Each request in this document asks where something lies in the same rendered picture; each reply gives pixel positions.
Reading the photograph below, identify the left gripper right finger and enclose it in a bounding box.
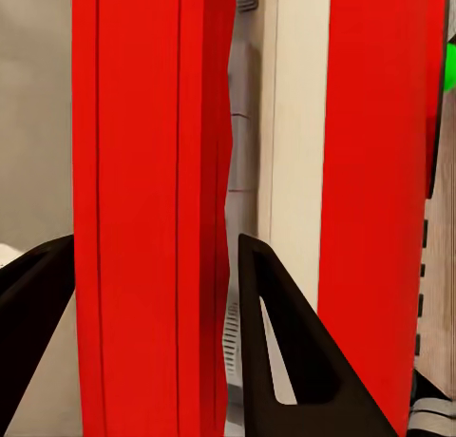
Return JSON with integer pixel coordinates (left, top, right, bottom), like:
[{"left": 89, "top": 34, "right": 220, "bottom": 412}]
[{"left": 237, "top": 234, "right": 398, "bottom": 437}]

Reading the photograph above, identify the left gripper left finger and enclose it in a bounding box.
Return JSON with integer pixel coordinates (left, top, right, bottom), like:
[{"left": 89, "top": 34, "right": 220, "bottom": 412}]
[{"left": 0, "top": 234, "right": 76, "bottom": 437}]

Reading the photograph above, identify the radio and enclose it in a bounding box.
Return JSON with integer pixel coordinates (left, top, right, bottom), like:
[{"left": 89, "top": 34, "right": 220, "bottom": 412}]
[{"left": 72, "top": 0, "right": 456, "bottom": 437}]

